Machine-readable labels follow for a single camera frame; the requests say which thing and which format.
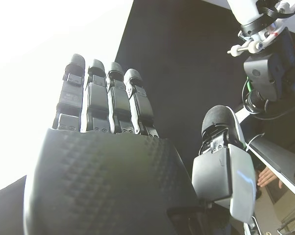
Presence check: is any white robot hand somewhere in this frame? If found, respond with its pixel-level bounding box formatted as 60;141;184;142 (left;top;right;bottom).
24;53;261;235

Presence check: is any person's hand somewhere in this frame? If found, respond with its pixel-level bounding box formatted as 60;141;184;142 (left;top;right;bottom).
257;167;284;189

